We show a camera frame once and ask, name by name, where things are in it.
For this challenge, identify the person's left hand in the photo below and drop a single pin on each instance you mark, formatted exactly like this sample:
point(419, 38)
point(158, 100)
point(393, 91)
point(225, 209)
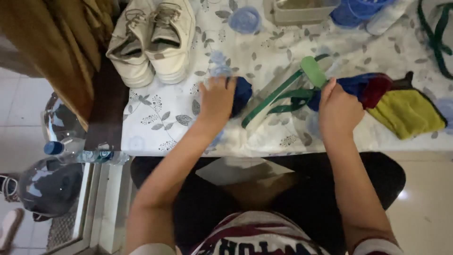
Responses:
point(216, 101)

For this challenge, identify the person's right hand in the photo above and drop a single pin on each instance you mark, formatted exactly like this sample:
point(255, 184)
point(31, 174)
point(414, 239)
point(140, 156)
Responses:
point(339, 113)

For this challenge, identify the person's right fingers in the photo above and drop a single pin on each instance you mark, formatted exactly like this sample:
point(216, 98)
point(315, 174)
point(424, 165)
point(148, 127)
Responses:
point(329, 89)

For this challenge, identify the person's left fingers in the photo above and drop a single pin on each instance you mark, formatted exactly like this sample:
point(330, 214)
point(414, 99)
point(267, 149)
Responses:
point(216, 83)

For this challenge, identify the dark blue cloth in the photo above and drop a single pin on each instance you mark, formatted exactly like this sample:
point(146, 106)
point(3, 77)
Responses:
point(242, 95)

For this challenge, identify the clear bottle with green lid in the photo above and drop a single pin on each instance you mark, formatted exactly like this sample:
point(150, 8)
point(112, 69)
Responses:
point(279, 92)

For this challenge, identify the blue and red cloth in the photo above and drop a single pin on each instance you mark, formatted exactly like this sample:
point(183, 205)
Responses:
point(364, 88)

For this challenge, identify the white floral tablecloth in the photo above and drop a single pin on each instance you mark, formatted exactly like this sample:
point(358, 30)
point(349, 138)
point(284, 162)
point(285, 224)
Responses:
point(254, 56)

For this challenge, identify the white sneaker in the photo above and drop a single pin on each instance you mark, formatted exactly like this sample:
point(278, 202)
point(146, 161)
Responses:
point(131, 42)
point(171, 39)

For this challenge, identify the round blue lid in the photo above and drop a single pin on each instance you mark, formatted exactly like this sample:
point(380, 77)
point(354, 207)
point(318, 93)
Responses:
point(244, 20)

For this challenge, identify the dark brown cloth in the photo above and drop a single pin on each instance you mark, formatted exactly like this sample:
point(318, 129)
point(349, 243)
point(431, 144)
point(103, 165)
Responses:
point(403, 82)

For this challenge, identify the blue plastic container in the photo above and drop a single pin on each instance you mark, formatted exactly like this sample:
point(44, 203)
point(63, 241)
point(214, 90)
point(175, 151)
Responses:
point(355, 12)

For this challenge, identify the yellow-green microfibre cloth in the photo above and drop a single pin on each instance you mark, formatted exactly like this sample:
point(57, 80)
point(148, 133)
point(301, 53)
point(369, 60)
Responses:
point(407, 113)

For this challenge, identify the grey plastic container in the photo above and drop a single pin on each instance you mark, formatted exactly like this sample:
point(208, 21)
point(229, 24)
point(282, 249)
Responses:
point(300, 12)

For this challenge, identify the person's black trousers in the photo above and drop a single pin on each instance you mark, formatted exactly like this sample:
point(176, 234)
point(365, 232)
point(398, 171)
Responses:
point(311, 191)

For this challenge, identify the blue-capped water bottle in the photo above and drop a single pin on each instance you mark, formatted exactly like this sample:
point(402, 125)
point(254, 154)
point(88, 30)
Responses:
point(85, 153)

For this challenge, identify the person's striped shirt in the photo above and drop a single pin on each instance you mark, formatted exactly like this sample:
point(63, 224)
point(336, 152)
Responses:
point(258, 235)

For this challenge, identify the large clear water jug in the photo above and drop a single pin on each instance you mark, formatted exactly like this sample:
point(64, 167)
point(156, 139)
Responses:
point(49, 187)
point(62, 118)

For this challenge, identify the brown curtain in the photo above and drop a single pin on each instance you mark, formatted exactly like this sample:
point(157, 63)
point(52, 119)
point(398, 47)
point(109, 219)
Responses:
point(60, 46)

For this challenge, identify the grey woven floor mat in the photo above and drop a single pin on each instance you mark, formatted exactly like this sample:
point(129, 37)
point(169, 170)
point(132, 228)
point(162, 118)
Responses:
point(62, 230)

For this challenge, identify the black and white shoe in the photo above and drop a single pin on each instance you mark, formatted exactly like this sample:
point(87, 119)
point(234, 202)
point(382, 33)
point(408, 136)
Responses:
point(9, 187)

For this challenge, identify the pink sandal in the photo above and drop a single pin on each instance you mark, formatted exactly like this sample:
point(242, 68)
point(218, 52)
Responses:
point(10, 228)

